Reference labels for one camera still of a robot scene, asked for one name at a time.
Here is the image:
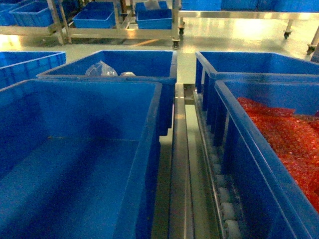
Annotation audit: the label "far stainless steel cart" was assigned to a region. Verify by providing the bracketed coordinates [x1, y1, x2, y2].
[0, 0, 181, 50]

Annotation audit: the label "blue bin behind right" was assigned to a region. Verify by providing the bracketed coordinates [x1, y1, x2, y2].
[195, 51, 319, 147]

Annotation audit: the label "red bubble wrap bags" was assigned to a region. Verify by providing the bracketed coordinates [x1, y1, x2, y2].
[237, 97, 319, 210]

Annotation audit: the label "clear plastic bag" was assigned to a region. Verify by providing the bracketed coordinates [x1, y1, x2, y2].
[85, 60, 118, 76]

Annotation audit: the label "empty blue plastic bin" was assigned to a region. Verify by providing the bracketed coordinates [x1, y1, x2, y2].
[0, 79, 162, 239]

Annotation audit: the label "blue bin with red bags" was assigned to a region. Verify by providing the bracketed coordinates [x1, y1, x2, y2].
[214, 80, 319, 239]

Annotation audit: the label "stainless steel flow rack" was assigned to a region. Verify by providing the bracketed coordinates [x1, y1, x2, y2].
[152, 83, 243, 239]

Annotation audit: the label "blue bin with plastic bag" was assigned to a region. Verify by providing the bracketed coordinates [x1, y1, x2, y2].
[37, 50, 177, 136]

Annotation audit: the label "blue bin on far cart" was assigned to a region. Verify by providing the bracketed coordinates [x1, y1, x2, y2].
[135, 1, 172, 30]

